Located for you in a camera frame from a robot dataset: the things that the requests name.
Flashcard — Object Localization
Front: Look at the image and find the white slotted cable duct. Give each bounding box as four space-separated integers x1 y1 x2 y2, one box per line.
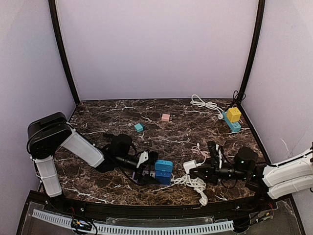
32 209 234 235

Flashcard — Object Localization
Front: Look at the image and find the yellow cube socket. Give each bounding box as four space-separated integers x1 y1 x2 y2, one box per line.
226 107 242 123

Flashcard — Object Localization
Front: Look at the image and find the white cable of purple strip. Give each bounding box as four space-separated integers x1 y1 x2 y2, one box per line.
171 174 209 206

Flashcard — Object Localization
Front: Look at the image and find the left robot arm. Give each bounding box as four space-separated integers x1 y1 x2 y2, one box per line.
26 112 160 198

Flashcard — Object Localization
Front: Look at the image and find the white charger cube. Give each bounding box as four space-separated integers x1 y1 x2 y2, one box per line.
183 160 198 174

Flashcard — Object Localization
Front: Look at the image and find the black usb cable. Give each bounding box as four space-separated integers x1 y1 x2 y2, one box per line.
229 90 246 108

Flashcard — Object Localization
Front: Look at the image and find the purple power strip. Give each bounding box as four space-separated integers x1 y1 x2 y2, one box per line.
132 170 159 186

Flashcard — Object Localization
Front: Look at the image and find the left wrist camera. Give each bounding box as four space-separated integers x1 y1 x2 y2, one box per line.
136 150 159 168

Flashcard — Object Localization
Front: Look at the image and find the small teal plug adapter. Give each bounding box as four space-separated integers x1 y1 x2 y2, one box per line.
134 123 145 133

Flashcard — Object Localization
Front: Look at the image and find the blue adapter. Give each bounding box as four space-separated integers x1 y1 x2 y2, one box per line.
155 160 173 172

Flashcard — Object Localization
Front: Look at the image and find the pink charger cube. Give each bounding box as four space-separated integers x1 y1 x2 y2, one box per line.
161 114 175 122

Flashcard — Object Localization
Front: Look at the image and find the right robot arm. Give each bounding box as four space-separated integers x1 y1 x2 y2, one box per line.
184 141 313 199

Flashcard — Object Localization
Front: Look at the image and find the dark blue cube socket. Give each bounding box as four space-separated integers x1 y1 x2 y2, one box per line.
155 170 172 185

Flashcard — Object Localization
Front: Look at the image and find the teal power strip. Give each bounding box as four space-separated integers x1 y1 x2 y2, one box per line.
222 112 241 133

